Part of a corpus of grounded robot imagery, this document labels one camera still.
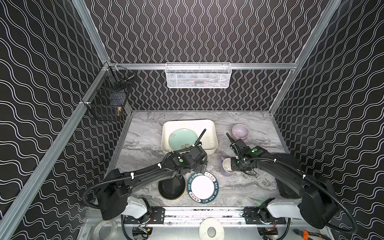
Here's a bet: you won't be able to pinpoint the white plate green rim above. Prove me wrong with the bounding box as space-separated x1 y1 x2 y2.
187 172 219 204

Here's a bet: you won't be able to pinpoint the mint green ceramic plate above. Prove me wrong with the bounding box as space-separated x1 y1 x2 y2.
169 129 198 151

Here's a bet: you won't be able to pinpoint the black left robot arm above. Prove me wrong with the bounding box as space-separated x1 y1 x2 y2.
82 129 208 221

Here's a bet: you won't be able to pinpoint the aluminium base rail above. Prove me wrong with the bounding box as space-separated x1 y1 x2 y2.
83 205 326 226

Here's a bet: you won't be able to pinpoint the lilac ceramic bowl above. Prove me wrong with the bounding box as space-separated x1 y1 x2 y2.
231 124 250 140

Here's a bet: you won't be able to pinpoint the black wire basket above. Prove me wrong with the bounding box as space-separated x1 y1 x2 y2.
86 65 137 122

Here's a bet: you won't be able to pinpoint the white tape roll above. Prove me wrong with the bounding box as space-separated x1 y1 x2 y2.
199 218 225 240

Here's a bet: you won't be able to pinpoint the black round plate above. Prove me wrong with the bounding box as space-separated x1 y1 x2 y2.
158 176 187 201

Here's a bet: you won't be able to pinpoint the clear tape roll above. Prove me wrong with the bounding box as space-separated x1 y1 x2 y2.
93 220 118 240

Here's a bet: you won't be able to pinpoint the white plastic bin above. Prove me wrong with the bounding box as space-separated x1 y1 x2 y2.
161 120 219 155

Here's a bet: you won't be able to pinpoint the lilac mug white inside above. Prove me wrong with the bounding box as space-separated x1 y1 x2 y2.
219 157 235 177

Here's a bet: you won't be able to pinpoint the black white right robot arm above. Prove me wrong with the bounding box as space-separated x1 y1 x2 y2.
227 135 357 234

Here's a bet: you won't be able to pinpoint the clear wall basket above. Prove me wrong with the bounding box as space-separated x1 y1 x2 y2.
165 62 232 89

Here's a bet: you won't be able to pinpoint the orange handled pliers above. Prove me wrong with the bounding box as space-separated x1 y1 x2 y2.
293 229 331 240

